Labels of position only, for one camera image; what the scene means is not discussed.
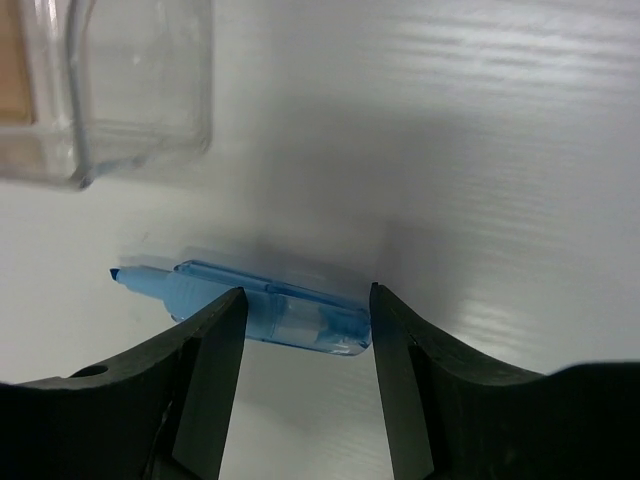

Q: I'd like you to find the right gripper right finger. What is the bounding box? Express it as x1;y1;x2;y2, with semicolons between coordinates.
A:
369;284;639;479

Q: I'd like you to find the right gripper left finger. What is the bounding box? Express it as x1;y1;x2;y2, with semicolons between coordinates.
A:
1;288;246;479

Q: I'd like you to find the blue utility knife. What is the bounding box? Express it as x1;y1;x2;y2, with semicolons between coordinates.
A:
110;260;372;356

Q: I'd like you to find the clear plastic bin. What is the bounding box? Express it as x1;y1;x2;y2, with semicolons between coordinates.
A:
1;1;214;190

